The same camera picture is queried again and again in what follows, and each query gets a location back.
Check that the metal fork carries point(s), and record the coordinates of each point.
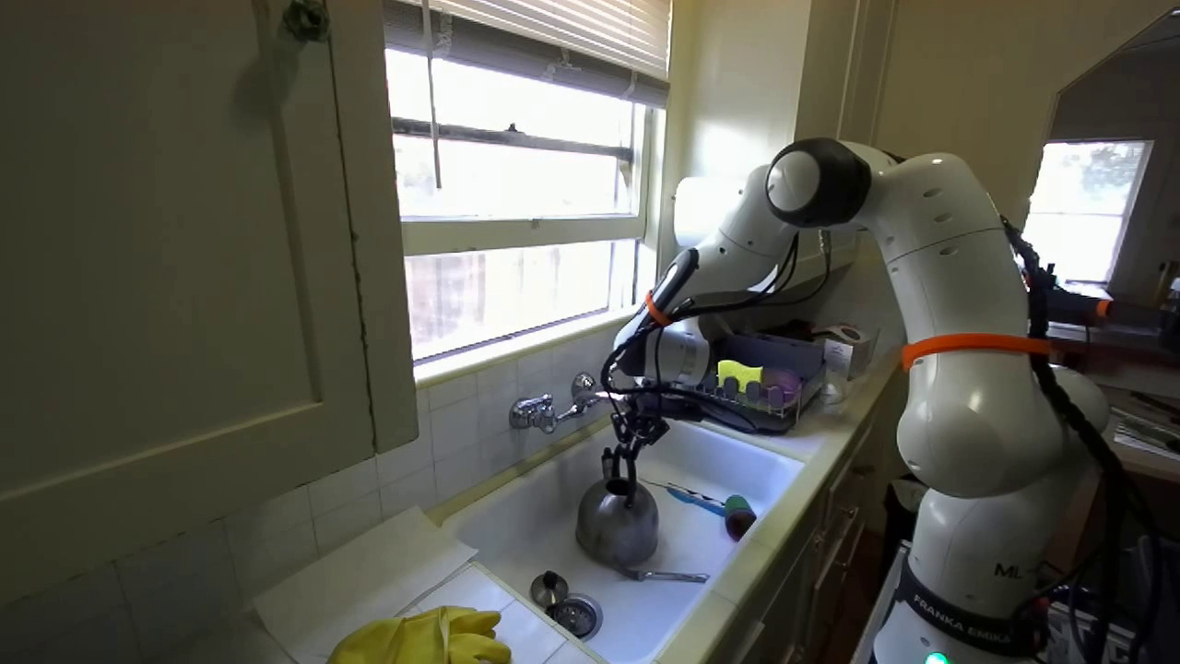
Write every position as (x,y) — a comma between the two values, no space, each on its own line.
(669,575)

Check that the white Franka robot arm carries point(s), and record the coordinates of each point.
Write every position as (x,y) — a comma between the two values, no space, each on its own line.
(973,418)

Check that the background room window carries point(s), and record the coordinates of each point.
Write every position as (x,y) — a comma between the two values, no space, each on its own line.
(1090,198)

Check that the white sink basin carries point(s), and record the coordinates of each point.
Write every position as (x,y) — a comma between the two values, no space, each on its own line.
(528,528)

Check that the dark dish rack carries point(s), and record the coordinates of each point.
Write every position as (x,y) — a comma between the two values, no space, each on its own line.
(795,372)

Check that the cabinet door latch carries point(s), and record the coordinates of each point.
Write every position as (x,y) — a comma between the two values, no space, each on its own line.
(304,20)

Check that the lower cabinet fronts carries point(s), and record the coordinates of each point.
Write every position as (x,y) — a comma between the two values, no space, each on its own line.
(823,540)

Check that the chrome wall faucet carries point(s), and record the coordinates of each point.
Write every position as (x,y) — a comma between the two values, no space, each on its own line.
(555,406)

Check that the black sink drain stopper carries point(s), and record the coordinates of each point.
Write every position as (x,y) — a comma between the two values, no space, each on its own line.
(578,618)

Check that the yellow cloth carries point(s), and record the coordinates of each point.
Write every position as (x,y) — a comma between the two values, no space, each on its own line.
(418,641)

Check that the cream cabinet door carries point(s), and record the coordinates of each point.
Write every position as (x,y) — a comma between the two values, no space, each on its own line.
(160,272)

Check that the yellow sponge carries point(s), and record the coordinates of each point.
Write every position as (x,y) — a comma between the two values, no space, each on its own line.
(738,375)

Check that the blue green dish brush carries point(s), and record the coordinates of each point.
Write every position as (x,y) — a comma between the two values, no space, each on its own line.
(736,513)

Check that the kitchen window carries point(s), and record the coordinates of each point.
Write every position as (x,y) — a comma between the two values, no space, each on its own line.
(519,186)

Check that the white plastic container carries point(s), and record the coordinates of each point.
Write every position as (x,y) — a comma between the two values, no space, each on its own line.
(849,352)

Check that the round steel teapot lid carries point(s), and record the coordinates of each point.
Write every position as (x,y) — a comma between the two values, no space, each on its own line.
(548,588)

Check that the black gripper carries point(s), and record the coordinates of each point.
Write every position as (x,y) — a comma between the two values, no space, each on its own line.
(641,412)

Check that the stainless steel teapot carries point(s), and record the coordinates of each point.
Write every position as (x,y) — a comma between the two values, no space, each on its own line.
(619,528)

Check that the window blind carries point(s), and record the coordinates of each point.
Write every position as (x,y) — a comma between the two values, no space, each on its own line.
(555,31)

